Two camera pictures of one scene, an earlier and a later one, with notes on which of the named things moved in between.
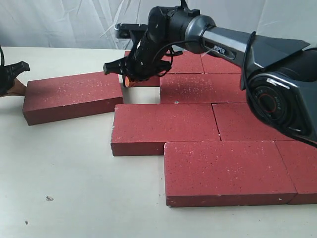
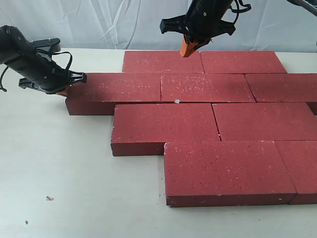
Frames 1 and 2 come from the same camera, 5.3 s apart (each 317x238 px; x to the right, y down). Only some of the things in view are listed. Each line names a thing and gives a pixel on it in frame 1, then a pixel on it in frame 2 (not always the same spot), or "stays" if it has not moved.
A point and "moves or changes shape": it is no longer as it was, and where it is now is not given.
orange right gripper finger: x=127 y=81 -> x=186 y=49
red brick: x=72 y=97 moves or changes shape
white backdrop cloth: x=90 y=24 stays
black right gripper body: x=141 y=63 -> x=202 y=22
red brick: x=301 y=159 stays
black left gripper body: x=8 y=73 -> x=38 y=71
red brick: x=223 y=173 stays
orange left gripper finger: x=18 y=89 -> x=64 y=92
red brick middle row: x=236 y=122 stays
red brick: x=142 y=129 stays
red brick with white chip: x=201 y=88 stays
